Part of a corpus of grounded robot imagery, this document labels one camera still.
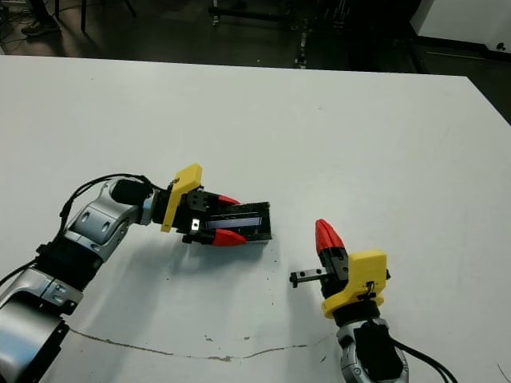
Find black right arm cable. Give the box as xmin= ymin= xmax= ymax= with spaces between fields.
xmin=393 ymin=341 xmax=460 ymax=383

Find person with brown shoes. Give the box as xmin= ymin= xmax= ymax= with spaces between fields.
xmin=19 ymin=0 xmax=61 ymax=37

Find black wheeled cart frame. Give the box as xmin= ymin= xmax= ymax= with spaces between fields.
xmin=209 ymin=0 xmax=312 ymax=32

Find black folded tripods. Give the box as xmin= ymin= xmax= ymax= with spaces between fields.
xmin=330 ymin=0 xmax=349 ymax=30

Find black metal chair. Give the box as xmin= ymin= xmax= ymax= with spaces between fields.
xmin=53 ymin=0 xmax=139 ymax=32

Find white cabinet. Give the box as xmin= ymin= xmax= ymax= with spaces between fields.
xmin=410 ymin=0 xmax=511 ymax=51

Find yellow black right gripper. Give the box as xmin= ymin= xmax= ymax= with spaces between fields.
xmin=290 ymin=219 xmax=390 ymax=320

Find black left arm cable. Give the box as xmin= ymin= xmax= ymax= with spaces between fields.
xmin=0 ymin=172 xmax=179 ymax=286

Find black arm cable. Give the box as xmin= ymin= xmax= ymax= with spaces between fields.
xmin=0 ymin=172 xmax=179 ymax=286
xmin=393 ymin=341 xmax=460 ymax=383

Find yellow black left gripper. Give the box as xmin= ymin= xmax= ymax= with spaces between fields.
xmin=160 ymin=163 xmax=247 ymax=247

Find black box lid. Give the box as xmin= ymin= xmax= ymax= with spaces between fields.
xmin=199 ymin=201 xmax=275 ymax=244

